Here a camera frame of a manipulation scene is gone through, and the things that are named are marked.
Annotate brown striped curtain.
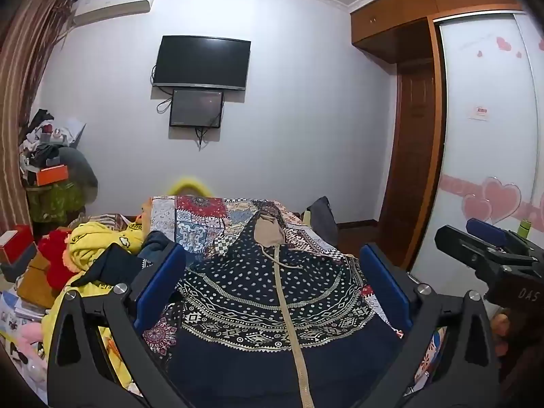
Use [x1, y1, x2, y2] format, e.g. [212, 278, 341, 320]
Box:
[0, 0, 79, 239]

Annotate wooden room door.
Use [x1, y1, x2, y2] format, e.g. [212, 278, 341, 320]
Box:
[378, 62, 436, 230]

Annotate yellow round object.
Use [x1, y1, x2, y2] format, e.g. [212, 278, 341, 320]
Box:
[168, 175, 213, 198]

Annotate yellow printed garment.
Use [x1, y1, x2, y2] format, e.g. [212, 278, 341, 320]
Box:
[42, 219, 147, 396]

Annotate brown cardboard box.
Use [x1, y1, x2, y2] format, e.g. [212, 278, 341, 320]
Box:
[17, 251, 57, 311]

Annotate red box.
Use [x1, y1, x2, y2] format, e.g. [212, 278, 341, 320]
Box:
[0, 225, 35, 264]

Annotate white air conditioner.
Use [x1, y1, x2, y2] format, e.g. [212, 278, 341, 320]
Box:
[72, 0, 159, 26]

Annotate grey box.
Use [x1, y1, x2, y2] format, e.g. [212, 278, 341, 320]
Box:
[0, 244, 41, 283]

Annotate small black wall monitor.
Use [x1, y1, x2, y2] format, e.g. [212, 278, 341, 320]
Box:
[169, 88, 224, 129]

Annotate blue cloth garment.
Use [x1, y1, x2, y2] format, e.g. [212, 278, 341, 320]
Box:
[138, 230, 179, 266]

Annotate person's right hand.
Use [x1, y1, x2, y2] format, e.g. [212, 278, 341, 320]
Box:
[491, 312, 511, 360]

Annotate green patterned cloth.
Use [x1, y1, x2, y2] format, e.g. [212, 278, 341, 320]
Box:
[26, 178, 86, 224]

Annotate navy patterned hooded garment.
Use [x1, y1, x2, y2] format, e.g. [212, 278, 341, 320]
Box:
[140, 210, 409, 408]

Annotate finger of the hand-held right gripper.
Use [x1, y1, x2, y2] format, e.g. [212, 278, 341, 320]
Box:
[465, 218, 540, 261]
[434, 224, 506, 271]

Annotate black wall television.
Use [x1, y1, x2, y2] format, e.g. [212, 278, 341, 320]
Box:
[152, 35, 251, 91]

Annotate pile of clutter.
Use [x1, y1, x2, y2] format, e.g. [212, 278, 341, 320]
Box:
[19, 108, 86, 171]

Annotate red plush toy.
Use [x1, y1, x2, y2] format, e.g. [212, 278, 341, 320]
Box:
[39, 228, 77, 292]

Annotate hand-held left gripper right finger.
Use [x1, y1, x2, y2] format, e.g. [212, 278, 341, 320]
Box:
[359, 242, 500, 408]

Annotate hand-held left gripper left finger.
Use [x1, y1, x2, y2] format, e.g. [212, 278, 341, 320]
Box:
[47, 242, 188, 408]

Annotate white heart sticker sliding door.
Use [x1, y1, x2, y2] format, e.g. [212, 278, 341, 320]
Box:
[408, 13, 544, 290]

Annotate orange box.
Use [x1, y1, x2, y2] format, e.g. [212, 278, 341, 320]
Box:
[36, 165, 71, 187]

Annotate grey cloth bag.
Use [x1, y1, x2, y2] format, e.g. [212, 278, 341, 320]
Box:
[306, 196, 340, 248]

